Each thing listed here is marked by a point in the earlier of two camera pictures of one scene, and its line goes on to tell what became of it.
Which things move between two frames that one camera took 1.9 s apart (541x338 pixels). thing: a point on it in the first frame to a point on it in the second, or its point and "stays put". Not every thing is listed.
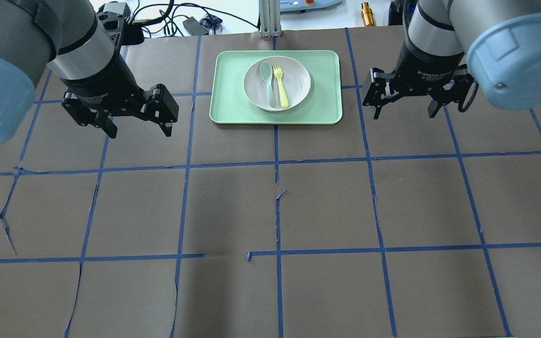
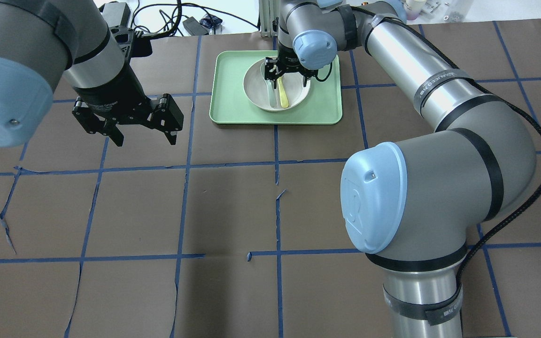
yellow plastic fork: x=278 y=72 stays put
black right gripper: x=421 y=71 to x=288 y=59
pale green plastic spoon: x=266 y=70 stays put
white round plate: x=296 y=80 stays put
